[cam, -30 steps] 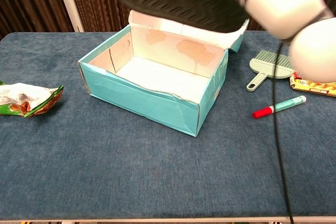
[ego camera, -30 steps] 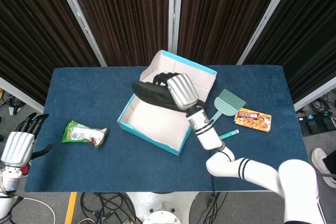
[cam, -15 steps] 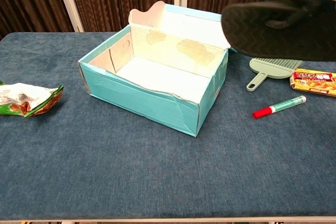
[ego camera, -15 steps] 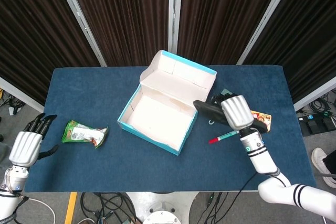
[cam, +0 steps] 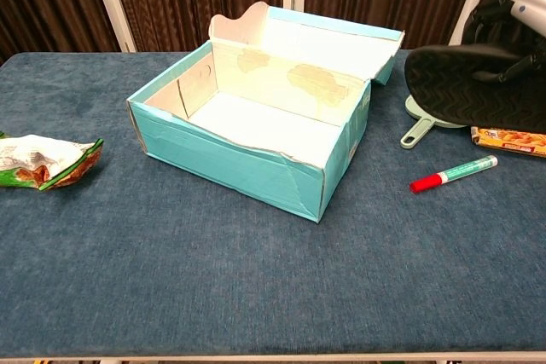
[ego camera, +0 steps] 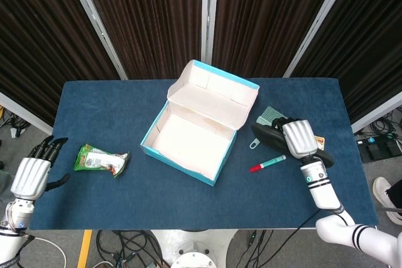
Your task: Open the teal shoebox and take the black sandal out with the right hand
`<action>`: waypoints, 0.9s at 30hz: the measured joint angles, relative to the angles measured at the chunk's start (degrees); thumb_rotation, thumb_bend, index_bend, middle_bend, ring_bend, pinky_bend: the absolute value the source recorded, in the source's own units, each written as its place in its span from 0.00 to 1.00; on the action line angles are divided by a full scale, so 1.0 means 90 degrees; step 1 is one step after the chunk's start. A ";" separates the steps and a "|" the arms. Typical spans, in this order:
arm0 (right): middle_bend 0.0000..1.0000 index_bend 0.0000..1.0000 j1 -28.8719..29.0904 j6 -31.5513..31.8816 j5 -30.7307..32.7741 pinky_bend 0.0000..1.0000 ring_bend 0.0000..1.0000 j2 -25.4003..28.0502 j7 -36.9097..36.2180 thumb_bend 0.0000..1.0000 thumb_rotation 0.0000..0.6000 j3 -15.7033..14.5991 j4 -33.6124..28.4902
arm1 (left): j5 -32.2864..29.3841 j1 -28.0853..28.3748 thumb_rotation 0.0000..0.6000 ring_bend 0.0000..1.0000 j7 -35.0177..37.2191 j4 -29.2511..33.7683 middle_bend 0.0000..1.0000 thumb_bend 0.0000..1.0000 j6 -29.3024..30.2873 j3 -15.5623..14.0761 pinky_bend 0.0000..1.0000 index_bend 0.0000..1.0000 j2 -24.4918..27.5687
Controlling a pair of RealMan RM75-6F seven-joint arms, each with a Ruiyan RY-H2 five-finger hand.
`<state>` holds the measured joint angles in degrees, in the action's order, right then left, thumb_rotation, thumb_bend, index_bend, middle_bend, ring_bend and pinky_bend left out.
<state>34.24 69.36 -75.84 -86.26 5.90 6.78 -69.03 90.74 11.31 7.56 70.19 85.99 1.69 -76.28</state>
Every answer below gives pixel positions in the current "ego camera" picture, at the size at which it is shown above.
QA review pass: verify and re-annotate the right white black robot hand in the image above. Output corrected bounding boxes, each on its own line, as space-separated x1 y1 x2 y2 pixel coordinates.
271 117 318 159

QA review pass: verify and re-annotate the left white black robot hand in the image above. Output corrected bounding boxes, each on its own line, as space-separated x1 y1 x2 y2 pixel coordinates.
10 136 71 200

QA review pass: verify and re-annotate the black shoe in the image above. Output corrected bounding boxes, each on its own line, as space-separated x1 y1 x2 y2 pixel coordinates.
250 122 335 168

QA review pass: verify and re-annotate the light blue cardboard box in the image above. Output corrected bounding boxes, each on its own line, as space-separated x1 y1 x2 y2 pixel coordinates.
139 59 261 188

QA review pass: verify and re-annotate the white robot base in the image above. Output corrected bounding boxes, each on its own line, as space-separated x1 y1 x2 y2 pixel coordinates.
149 228 238 268

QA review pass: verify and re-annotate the black adapter with green LED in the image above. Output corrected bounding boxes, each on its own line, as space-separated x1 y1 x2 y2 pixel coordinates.
247 230 259 249

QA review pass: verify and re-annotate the red yellow snack packet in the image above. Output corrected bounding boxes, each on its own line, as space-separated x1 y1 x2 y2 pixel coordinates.
313 134 327 151

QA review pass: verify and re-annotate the green marker with red cap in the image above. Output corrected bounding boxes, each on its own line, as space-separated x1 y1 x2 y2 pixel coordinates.
249 154 287 173

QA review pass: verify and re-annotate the mint green hand brush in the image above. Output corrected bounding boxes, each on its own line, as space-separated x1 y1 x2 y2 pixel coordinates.
249 106 283 150

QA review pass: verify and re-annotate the green white snack bag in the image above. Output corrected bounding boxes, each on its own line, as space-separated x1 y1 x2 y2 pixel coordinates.
73 142 131 178

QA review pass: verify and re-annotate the yellow floor tape strip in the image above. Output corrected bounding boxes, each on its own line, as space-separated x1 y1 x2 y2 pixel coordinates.
77 229 94 268

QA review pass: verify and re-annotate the white sneaker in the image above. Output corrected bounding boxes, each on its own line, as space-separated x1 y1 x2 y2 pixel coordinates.
372 176 402 227

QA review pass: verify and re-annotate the black trouser leg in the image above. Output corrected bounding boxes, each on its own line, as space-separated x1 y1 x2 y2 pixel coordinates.
388 179 402 210

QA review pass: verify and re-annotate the dark brown pleated curtain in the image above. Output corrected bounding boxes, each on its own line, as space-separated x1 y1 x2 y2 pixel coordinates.
291 0 402 124
78 0 204 80
210 0 343 79
0 0 122 126

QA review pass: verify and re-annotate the blue carpet table cover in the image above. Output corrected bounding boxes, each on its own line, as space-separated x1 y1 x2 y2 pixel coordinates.
33 78 379 231

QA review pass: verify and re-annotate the black floor cable tangle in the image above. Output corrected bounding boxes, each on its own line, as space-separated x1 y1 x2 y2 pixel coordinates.
370 116 402 140
95 229 166 268
0 113 31 139

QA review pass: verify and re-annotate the white floor cable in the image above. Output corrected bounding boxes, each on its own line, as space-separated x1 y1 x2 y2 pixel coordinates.
26 235 68 268

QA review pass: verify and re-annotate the white partition bottom rail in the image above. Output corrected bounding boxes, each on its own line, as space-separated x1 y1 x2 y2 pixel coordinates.
350 91 402 134
0 92 53 136

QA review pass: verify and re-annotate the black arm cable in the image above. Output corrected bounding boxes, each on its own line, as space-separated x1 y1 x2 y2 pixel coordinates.
282 206 349 240

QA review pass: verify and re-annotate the white partition post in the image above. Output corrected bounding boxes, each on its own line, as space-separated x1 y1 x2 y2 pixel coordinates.
62 0 129 80
200 0 220 67
282 0 357 78

